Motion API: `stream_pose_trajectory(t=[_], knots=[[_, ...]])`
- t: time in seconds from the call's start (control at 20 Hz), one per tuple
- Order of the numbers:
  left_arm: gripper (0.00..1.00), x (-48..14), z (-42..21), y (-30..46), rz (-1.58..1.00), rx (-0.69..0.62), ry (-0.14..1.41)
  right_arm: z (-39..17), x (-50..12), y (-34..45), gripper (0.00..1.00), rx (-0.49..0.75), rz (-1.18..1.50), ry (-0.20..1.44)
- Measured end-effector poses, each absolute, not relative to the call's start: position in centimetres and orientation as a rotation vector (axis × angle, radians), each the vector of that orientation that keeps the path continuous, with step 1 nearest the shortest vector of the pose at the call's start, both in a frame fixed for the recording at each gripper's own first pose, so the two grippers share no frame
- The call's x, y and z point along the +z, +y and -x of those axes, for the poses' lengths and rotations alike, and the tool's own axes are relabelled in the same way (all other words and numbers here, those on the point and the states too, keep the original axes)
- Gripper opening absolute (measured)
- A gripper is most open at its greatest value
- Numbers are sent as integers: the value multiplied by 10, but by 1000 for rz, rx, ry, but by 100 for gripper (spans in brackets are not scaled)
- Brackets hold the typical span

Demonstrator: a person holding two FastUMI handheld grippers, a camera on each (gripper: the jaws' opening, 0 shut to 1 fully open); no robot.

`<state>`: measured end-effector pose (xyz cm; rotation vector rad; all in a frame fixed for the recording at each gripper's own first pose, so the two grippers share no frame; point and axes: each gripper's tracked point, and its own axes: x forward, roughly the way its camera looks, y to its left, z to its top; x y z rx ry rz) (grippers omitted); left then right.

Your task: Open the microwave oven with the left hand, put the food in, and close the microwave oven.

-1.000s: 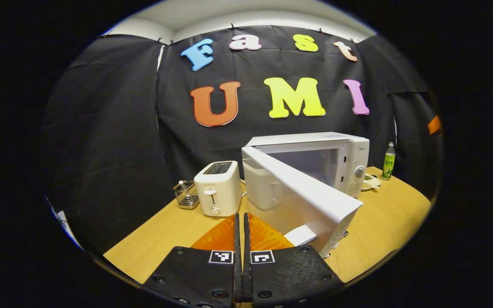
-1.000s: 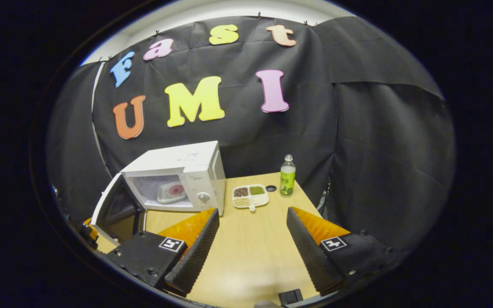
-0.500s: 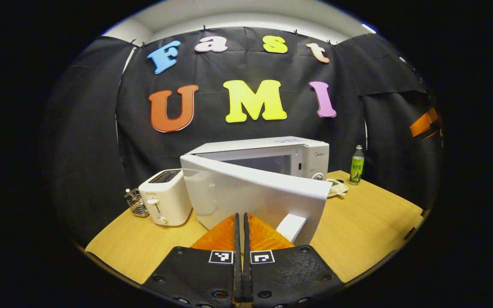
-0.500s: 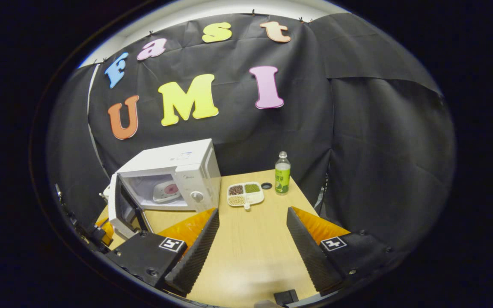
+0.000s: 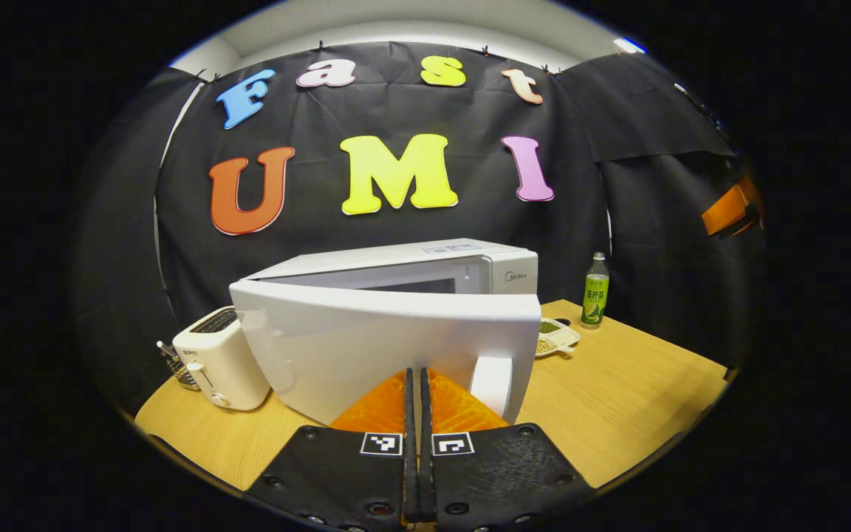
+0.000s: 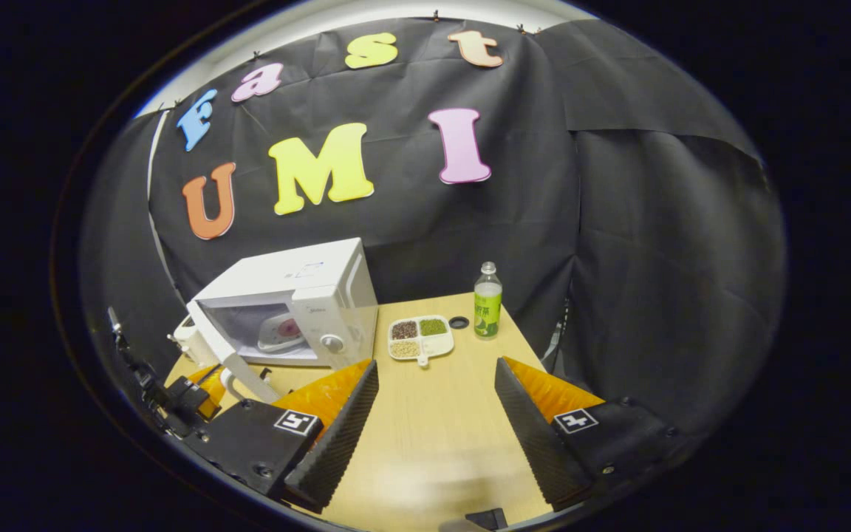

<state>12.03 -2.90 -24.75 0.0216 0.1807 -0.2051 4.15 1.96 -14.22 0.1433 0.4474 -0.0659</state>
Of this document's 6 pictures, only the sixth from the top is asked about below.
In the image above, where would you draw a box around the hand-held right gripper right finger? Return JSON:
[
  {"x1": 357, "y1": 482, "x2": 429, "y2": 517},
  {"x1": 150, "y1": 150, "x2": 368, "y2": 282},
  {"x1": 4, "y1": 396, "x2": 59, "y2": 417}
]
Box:
[{"x1": 493, "y1": 355, "x2": 692, "y2": 513}]

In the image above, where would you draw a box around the green label drink bottle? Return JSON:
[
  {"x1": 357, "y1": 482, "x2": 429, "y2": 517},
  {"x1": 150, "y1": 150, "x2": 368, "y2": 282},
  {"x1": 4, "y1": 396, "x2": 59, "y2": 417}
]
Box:
[{"x1": 473, "y1": 261, "x2": 504, "y2": 341}]

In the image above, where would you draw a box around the white divided dish with beans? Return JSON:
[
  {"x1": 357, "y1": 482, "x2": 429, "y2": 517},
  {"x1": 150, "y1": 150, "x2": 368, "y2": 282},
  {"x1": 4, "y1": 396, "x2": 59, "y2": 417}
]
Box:
[{"x1": 386, "y1": 314, "x2": 456, "y2": 369}]

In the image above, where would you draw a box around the white plate with pink food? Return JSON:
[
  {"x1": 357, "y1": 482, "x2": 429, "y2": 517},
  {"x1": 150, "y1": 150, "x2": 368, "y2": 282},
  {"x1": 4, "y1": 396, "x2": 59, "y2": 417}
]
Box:
[{"x1": 257, "y1": 311, "x2": 307, "y2": 352}]

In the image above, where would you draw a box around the black backdrop cloth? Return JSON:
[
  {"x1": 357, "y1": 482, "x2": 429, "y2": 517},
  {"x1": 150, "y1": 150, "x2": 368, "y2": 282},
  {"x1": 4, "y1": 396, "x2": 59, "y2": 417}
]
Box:
[{"x1": 78, "y1": 16, "x2": 788, "y2": 437}]

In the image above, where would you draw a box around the white microwave oven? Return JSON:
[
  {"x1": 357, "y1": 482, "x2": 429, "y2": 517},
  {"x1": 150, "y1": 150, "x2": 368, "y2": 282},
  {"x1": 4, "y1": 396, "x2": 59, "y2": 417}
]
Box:
[{"x1": 186, "y1": 236, "x2": 380, "y2": 404}]

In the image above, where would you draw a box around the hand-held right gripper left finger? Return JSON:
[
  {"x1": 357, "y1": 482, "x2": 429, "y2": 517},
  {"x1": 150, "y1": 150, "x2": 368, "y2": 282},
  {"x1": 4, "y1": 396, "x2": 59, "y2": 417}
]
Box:
[{"x1": 180, "y1": 359, "x2": 381, "y2": 514}]

